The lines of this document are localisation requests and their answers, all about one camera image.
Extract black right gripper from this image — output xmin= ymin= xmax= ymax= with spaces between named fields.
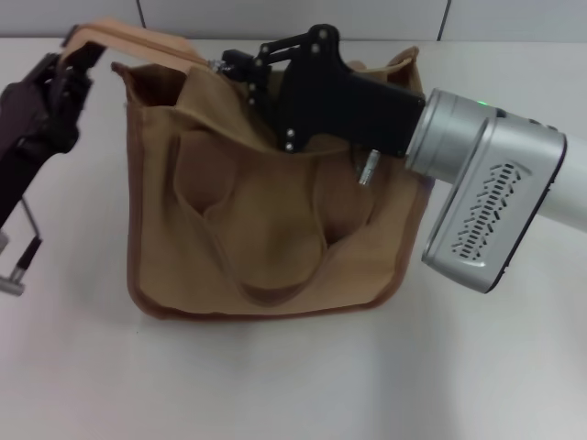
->
xmin=221 ymin=25 xmax=427 ymax=161

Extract khaki canvas food bag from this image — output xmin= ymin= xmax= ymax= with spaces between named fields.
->
xmin=61 ymin=16 xmax=437 ymax=329

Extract metal zipper pull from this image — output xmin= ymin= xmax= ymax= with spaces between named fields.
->
xmin=205 ymin=57 xmax=236 ymax=78

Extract left gripper cable with plug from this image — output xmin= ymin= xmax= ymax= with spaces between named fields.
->
xmin=0 ymin=199 xmax=45 ymax=297

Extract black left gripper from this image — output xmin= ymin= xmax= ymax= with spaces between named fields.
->
xmin=0 ymin=25 xmax=105 ymax=230

